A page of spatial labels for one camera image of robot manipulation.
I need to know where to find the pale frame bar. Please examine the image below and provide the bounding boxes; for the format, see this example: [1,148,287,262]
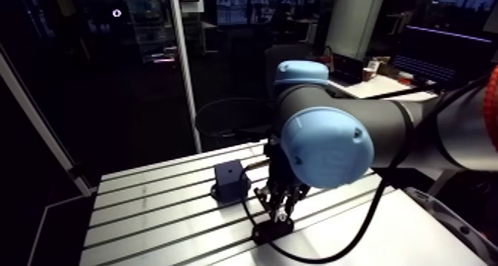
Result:
[0,45,96,198]

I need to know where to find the dark blue-grey block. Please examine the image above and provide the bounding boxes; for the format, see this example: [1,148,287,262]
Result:
[210,159,253,206]

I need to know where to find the pale square column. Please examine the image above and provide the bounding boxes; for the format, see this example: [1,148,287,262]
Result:
[324,0,387,61]

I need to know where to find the white desk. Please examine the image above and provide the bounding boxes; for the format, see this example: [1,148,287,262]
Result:
[330,73,442,104]

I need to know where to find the thick black cable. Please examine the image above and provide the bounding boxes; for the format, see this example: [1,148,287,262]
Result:
[238,73,492,265]

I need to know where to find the computer screen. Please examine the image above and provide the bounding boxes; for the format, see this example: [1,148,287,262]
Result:
[392,24,496,90]

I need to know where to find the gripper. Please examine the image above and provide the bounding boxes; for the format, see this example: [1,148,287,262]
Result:
[253,133,312,223]

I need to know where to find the pale holed strip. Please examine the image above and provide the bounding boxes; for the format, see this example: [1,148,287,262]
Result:
[403,185,498,266]

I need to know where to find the black oval holder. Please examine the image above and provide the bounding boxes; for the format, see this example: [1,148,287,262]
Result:
[250,218,296,245]

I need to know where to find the white slanted post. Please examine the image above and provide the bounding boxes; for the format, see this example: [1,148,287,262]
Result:
[166,0,204,154]

